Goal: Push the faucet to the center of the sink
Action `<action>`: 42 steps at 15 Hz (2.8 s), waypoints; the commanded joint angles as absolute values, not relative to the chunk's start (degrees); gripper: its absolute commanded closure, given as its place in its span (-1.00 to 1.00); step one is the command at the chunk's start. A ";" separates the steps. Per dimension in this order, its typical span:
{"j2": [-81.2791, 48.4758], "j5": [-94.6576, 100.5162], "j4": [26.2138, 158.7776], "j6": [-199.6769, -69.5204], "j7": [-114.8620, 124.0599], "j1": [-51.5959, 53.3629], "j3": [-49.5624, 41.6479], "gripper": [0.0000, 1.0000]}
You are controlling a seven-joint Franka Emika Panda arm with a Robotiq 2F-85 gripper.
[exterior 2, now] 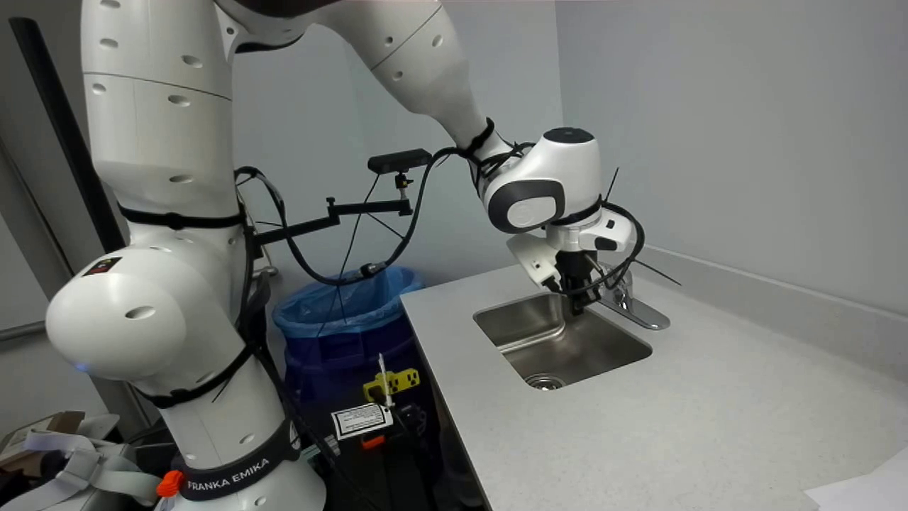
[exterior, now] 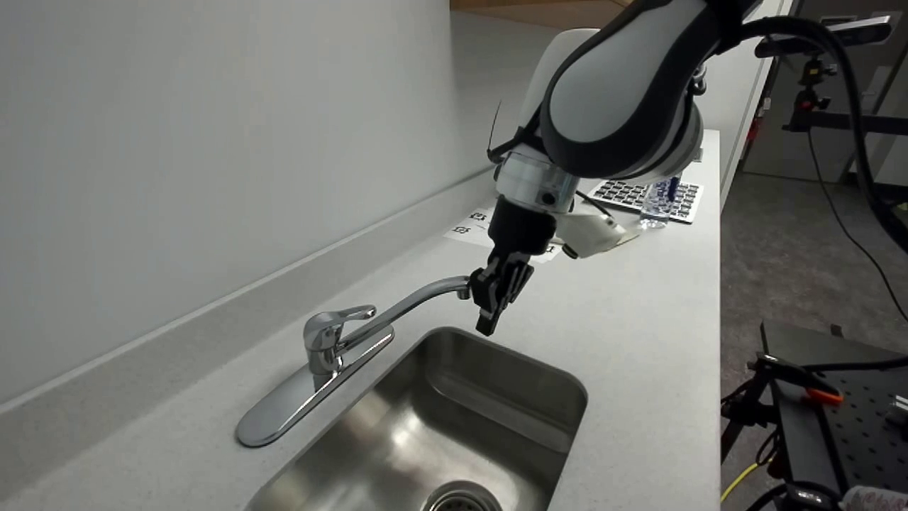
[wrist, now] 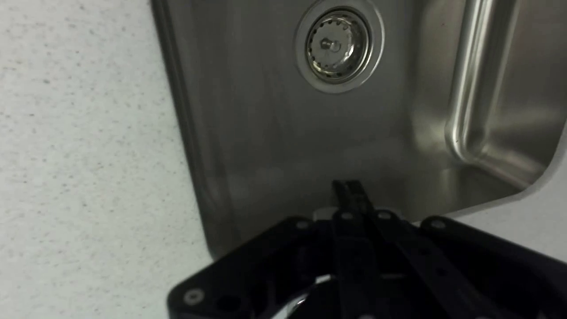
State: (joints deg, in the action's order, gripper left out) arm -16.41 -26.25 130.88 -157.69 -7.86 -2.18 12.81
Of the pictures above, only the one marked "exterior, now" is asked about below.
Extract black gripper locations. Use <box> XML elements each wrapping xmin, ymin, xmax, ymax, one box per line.
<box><xmin>464</xmin><ymin>194</ymin><xmax>561</xmax><ymax>338</ymax></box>

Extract chrome sink faucet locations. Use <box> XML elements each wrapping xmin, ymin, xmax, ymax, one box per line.
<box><xmin>233</xmin><ymin>274</ymin><xmax>476</xmax><ymax>451</ymax></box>

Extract stainless steel sink basin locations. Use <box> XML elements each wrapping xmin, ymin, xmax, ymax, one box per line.
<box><xmin>242</xmin><ymin>325</ymin><xmax>591</xmax><ymax>511</ymax></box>

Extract round metal sink drain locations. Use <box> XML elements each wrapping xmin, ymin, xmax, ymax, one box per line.
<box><xmin>419</xmin><ymin>481</ymin><xmax>504</xmax><ymax>511</ymax></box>

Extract black perforated breadboard table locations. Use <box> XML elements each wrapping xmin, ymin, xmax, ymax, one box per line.
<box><xmin>758</xmin><ymin>321</ymin><xmax>908</xmax><ymax>495</ymax></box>

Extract black tripod rig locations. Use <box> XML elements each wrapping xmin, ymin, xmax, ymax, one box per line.
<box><xmin>779</xmin><ymin>10</ymin><xmax>908</xmax><ymax>137</ymax></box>

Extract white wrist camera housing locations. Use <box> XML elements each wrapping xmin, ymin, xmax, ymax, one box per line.
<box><xmin>555</xmin><ymin>194</ymin><xmax>647</xmax><ymax>261</ymax></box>

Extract yellow cable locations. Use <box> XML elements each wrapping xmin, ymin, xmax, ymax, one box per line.
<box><xmin>717</xmin><ymin>460</ymin><xmax>762</xmax><ymax>505</ymax></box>

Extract red-handled tool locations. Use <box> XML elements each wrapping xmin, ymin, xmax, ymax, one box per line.
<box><xmin>754</xmin><ymin>353</ymin><xmax>847</xmax><ymax>409</ymax></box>

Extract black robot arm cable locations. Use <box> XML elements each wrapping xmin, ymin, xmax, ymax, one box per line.
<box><xmin>747</xmin><ymin>11</ymin><xmax>908</xmax><ymax>258</ymax></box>

